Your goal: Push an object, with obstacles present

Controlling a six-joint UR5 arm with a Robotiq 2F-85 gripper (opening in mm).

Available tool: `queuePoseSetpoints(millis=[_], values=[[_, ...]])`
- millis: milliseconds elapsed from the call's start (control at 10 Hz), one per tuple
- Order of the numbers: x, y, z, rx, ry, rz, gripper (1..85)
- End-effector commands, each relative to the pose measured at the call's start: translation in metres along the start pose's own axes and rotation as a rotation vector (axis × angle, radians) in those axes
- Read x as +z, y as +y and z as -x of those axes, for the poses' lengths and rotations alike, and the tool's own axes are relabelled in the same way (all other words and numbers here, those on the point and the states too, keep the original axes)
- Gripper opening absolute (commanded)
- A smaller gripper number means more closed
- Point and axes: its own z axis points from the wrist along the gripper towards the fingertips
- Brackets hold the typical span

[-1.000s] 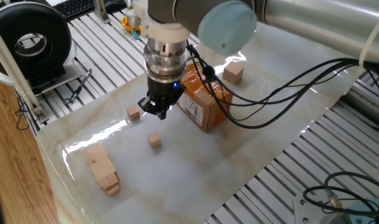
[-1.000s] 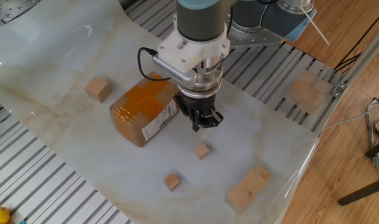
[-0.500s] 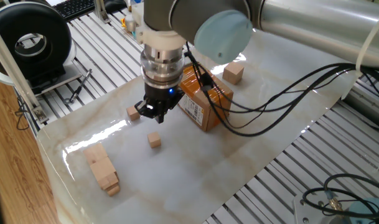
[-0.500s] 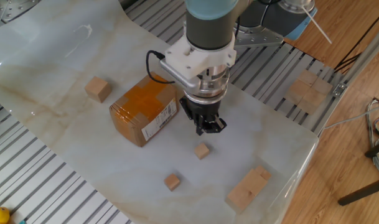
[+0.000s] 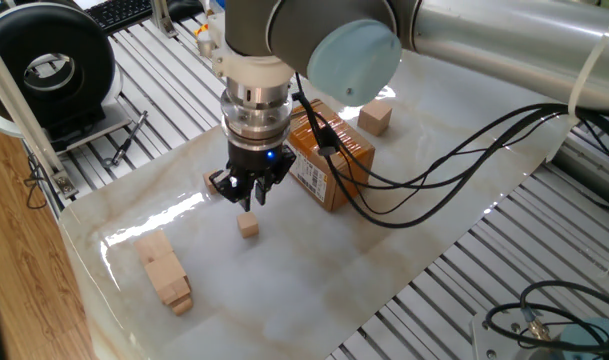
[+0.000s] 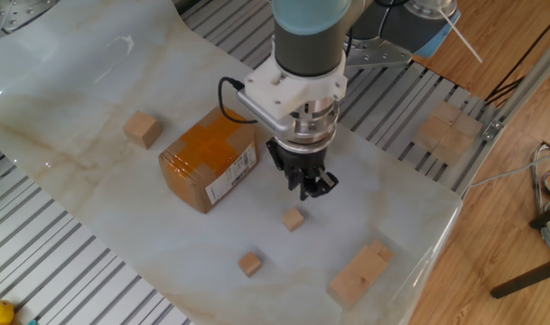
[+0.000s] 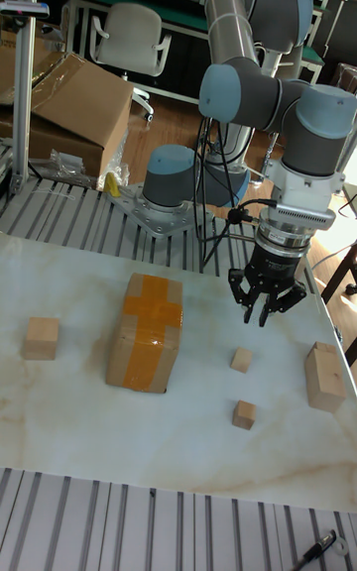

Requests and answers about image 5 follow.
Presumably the black silver pen tool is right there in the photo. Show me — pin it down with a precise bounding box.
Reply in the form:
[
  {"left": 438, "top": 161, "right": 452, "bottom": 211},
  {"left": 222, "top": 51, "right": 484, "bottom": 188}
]
[{"left": 102, "top": 110, "right": 150, "bottom": 168}]

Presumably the aluminium frame post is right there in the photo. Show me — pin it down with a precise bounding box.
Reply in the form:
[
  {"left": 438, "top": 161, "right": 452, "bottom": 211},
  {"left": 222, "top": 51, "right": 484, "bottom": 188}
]
[{"left": 0, "top": 29, "right": 80, "bottom": 200}]

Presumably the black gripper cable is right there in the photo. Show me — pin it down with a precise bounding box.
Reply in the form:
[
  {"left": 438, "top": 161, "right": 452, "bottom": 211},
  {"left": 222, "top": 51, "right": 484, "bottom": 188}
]
[{"left": 291, "top": 89, "right": 609, "bottom": 230}]

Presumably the black keyboard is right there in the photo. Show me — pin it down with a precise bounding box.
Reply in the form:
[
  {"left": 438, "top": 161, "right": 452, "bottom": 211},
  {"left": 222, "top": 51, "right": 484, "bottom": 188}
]
[{"left": 83, "top": 0, "right": 155, "bottom": 35}]

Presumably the small wooden cube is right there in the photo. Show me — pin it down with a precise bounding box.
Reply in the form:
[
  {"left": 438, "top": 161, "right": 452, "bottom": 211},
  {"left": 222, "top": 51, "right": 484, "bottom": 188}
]
[
  {"left": 236, "top": 210, "right": 260, "bottom": 239},
  {"left": 202, "top": 169, "right": 223, "bottom": 196}
]

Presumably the large wooden cube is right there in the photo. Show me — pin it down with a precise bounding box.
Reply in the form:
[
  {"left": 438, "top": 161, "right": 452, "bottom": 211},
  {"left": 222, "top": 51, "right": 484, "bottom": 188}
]
[{"left": 356, "top": 98, "right": 393, "bottom": 138}]

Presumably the white zip tie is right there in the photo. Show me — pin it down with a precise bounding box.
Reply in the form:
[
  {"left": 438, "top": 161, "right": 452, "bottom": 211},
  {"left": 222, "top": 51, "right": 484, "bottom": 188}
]
[{"left": 546, "top": 17, "right": 609, "bottom": 164}]

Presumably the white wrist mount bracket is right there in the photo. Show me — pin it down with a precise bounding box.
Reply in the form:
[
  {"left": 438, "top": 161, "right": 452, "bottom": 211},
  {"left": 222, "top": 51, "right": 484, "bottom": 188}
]
[{"left": 211, "top": 47, "right": 298, "bottom": 94}]

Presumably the black cable with metal plug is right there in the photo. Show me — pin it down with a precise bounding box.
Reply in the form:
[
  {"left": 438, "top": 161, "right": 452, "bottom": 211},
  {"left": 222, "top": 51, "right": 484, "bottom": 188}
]
[{"left": 483, "top": 279, "right": 609, "bottom": 354}]

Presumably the thin black cable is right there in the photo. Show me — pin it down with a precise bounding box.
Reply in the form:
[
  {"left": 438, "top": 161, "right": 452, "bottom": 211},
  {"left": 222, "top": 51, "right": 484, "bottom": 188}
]
[{"left": 22, "top": 151, "right": 50, "bottom": 210}]

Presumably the silver finned box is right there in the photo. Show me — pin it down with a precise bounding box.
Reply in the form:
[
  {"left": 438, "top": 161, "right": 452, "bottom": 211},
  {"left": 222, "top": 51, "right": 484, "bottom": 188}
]
[{"left": 196, "top": 34, "right": 219, "bottom": 60}]

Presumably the short aluminium profile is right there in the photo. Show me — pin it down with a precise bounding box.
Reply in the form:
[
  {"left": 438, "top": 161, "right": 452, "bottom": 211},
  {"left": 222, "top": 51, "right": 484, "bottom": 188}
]
[{"left": 149, "top": 0, "right": 179, "bottom": 39}]

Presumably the small wooden block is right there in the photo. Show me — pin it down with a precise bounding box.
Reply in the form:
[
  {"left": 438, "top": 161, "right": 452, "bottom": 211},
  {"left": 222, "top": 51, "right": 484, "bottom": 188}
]
[
  {"left": 158, "top": 277, "right": 192, "bottom": 306},
  {"left": 171, "top": 294, "right": 195, "bottom": 317}
]

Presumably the aluminium frame beam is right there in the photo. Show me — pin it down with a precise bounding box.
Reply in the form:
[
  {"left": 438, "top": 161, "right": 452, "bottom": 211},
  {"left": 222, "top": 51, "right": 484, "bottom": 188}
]
[{"left": 551, "top": 134, "right": 609, "bottom": 196}]

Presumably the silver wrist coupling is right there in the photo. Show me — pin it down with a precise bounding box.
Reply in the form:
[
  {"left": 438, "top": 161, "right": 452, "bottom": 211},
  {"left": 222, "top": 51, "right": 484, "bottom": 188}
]
[{"left": 218, "top": 79, "right": 294, "bottom": 151}]

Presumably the grey device base plate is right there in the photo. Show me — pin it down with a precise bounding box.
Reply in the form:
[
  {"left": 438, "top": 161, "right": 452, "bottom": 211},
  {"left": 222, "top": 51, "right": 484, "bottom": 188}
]
[{"left": 46, "top": 99, "right": 134, "bottom": 154}]

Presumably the large wooden block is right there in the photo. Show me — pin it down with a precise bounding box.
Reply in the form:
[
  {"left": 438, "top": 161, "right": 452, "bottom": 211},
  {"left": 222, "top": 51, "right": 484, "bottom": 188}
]
[
  {"left": 133, "top": 229, "right": 175, "bottom": 266},
  {"left": 143, "top": 252, "right": 189, "bottom": 296}
]

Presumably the black ring shaped device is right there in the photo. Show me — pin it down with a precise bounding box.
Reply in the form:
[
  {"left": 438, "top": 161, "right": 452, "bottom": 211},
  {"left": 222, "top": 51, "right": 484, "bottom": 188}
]
[{"left": 0, "top": 2, "right": 124, "bottom": 140}]

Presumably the cardboard box with orange tape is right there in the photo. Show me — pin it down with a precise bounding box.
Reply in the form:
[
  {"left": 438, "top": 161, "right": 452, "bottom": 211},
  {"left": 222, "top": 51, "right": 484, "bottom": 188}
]
[{"left": 283, "top": 98, "right": 377, "bottom": 213}]

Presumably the marble pattern mat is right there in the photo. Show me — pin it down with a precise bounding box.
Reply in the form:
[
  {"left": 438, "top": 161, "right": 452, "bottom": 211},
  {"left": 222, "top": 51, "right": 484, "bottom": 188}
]
[{"left": 57, "top": 47, "right": 605, "bottom": 360}]

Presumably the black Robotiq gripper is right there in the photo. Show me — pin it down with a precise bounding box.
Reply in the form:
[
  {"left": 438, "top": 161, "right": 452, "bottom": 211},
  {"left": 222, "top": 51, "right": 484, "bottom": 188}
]
[{"left": 208, "top": 141, "right": 298, "bottom": 212}]

